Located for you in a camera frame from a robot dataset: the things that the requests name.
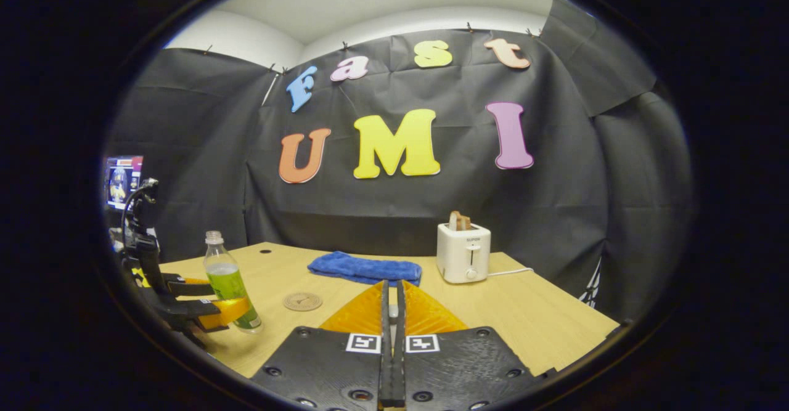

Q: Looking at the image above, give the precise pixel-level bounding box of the computer monitor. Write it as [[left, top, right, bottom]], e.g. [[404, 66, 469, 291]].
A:
[[105, 156, 144, 210]]

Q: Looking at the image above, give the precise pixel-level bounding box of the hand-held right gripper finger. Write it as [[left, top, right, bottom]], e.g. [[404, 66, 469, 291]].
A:
[[394, 280, 555, 411], [250, 280, 393, 411]]

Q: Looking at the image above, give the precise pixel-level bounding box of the round wooden coaster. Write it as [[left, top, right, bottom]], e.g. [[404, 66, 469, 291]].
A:
[[283, 292, 323, 312]]

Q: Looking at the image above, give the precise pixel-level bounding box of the white toaster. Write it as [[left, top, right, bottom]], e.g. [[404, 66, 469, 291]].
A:
[[436, 222, 492, 284]]

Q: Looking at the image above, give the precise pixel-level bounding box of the black backdrop cloth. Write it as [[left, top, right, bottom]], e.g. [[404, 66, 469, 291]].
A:
[[105, 0, 694, 332]]

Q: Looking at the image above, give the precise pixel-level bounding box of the blue folded towel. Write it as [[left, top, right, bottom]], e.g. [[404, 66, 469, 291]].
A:
[[307, 251, 423, 287]]

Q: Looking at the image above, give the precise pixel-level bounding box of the green label water bottle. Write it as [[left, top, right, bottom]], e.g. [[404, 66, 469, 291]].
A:
[[203, 230, 263, 335]]

